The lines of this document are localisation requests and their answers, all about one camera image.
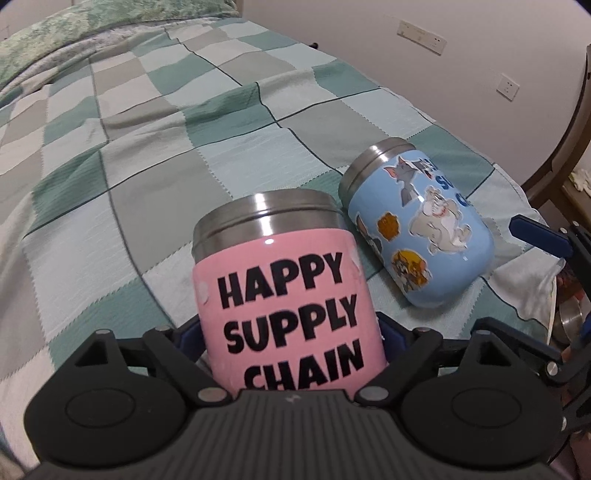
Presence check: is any pink happy supply chain cup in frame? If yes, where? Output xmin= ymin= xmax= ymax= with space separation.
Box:
xmin=192 ymin=188 xmax=387 ymax=394

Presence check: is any blue cartoon sticker cup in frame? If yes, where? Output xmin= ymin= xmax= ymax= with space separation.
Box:
xmin=339 ymin=137 xmax=495 ymax=308

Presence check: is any wooden chair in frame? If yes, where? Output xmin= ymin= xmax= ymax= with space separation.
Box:
xmin=521 ymin=46 xmax=590 ymax=229

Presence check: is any green checkered blanket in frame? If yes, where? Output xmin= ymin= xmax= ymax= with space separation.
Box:
xmin=1 ymin=19 xmax=559 ymax=471

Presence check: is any green floral quilt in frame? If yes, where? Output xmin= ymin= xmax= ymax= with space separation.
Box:
xmin=1 ymin=0 xmax=239 ymax=87

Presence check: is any white wall socket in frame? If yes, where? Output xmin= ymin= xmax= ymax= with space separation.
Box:
xmin=496 ymin=74 xmax=520 ymax=101

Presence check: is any white wall switch panel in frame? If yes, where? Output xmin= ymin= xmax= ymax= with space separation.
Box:
xmin=397 ymin=20 xmax=447 ymax=56

